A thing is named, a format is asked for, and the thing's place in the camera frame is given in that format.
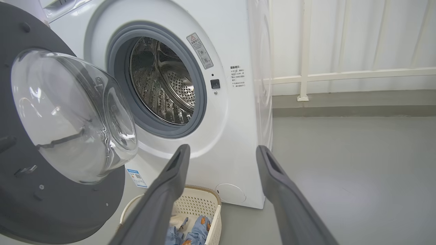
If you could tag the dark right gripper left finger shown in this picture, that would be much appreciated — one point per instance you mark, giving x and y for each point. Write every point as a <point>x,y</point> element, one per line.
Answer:
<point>153,211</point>

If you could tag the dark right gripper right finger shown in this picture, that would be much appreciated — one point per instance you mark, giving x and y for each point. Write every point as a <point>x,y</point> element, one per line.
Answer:
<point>293,211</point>

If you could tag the blue and cream printed garment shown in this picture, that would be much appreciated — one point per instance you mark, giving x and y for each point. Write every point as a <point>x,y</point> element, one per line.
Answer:
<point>173,236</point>

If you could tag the blue bear-print garment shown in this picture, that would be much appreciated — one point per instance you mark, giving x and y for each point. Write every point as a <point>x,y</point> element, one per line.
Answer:
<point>199,228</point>

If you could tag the black round glass washer door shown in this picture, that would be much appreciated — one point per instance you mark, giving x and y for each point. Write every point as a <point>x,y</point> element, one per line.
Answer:
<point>51,211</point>

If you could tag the white front-load washing machine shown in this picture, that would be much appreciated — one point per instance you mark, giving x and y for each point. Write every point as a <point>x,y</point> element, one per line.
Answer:
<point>231,136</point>

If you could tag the blue energy label sticker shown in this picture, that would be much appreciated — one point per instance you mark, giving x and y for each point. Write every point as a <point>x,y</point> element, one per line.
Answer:
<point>137,178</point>

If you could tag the cream basket with brown rim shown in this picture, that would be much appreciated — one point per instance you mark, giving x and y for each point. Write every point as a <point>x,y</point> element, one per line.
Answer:
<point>197,202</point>

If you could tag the round white filter cover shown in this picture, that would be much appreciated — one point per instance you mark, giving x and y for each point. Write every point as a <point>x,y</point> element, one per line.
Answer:
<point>231,194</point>

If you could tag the perforated stainless steel drum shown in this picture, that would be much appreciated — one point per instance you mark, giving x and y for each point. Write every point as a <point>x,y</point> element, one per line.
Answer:
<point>160,85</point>

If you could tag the printed black text label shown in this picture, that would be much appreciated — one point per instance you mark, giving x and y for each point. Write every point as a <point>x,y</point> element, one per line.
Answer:
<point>237,77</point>

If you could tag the white metal railing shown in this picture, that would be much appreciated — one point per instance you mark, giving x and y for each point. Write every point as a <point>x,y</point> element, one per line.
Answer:
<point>304,51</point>

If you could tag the grey warning sticker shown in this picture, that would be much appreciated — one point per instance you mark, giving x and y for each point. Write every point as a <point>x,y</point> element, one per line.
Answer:
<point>200,51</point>

